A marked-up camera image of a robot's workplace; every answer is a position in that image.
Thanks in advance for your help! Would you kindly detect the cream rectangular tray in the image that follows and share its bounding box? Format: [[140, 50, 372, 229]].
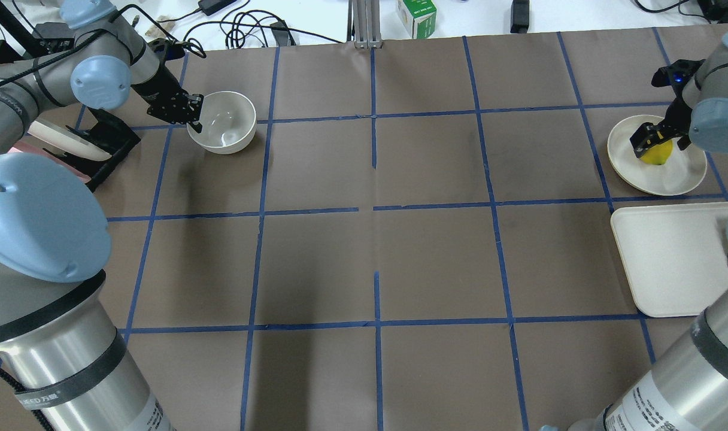
[[610, 202, 728, 317]]

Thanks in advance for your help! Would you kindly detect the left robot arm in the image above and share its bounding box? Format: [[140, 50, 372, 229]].
[[0, 1, 204, 430]]

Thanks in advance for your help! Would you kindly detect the green white carton box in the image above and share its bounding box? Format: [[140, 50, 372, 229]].
[[396, 1, 438, 40]]

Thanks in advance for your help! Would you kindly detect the yellow lemon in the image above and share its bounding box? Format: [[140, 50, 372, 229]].
[[639, 139, 674, 166]]

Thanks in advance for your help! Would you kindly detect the black tangled cable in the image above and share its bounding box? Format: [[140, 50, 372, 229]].
[[154, 0, 344, 53]]

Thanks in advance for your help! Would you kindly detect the cream round plate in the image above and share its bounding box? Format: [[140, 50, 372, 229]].
[[607, 114, 708, 196]]

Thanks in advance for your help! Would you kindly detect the cream plate in rack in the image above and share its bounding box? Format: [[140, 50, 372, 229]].
[[27, 120, 111, 162]]

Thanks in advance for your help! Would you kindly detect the black power adapter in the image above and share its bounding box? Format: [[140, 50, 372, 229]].
[[198, 0, 235, 16]]

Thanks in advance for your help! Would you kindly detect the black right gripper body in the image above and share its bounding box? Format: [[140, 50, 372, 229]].
[[660, 95, 693, 150]]

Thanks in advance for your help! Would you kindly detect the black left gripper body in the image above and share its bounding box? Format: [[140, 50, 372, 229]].
[[134, 72, 198, 125]]

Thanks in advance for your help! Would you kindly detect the white ceramic bowl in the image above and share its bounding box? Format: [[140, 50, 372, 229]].
[[187, 91, 257, 154]]

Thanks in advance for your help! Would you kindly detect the aluminium frame post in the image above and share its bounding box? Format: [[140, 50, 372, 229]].
[[347, 1, 383, 49]]

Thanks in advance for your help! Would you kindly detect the black plate rack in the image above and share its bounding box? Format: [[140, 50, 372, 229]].
[[56, 107, 141, 192]]

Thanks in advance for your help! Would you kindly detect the black device on desk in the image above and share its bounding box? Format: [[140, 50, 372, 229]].
[[509, 0, 530, 34]]

